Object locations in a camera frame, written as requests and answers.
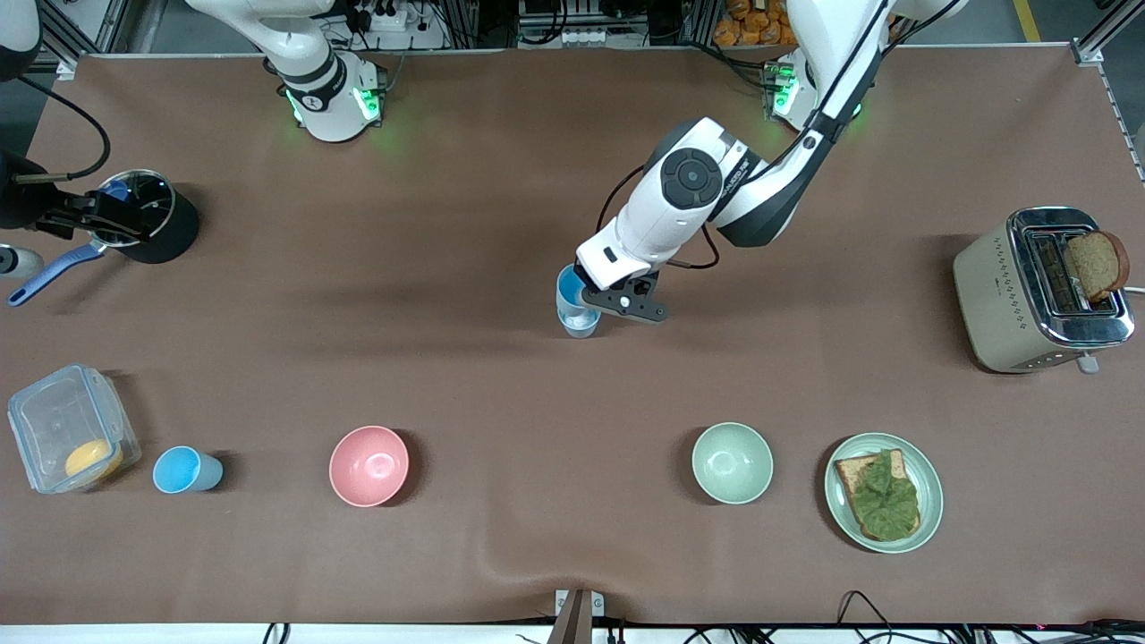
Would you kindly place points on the glass lid with blue knob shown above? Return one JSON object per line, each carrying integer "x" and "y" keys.
{"x": 154, "y": 201}

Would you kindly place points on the toast slice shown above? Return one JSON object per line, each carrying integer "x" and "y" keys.
{"x": 845, "y": 470}

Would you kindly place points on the white power strip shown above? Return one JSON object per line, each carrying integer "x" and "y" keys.
{"x": 599, "y": 38}
{"x": 394, "y": 18}

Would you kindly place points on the yellow fruit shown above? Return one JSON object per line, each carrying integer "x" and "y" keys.
{"x": 93, "y": 460}

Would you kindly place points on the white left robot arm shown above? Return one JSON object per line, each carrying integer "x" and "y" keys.
{"x": 751, "y": 197}

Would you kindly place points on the pale green bowl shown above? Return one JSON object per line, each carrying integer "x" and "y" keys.
{"x": 732, "y": 463}

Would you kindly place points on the green lettuce leaf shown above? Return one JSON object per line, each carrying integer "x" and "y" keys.
{"x": 886, "y": 501}

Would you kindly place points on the brown table mat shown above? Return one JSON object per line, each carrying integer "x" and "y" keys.
{"x": 447, "y": 224}

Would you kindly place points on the metal table clamp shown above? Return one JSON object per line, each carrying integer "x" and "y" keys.
{"x": 579, "y": 613}

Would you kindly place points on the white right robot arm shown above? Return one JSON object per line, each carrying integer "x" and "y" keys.
{"x": 331, "y": 89}

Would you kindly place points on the pale green plate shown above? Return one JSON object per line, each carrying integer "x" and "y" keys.
{"x": 930, "y": 492}

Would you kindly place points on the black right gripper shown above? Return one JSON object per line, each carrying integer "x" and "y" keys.
{"x": 20, "y": 204}

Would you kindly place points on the light blue plastic cup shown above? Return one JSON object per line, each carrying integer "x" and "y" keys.
{"x": 569, "y": 291}
{"x": 183, "y": 470}
{"x": 581, "y": 329}

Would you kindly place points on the pink bowl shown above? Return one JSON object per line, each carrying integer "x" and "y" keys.
{"x": 368, "y": 465}

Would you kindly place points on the bag of orange snacks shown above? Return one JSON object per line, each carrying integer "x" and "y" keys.
{"x": 751, "y": 27}

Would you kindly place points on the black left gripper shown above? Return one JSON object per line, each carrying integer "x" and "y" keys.
{"x": 580, "y": 273}

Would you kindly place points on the clear container with blue rim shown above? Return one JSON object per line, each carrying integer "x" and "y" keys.
{"x": 54, "y": 429}

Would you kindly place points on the beige and chrome toaster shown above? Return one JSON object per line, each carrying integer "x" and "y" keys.
{"x": 1002, "y": 304}

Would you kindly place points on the brown bread slice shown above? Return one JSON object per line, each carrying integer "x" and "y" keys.
{"x": 1096, "y": 264}

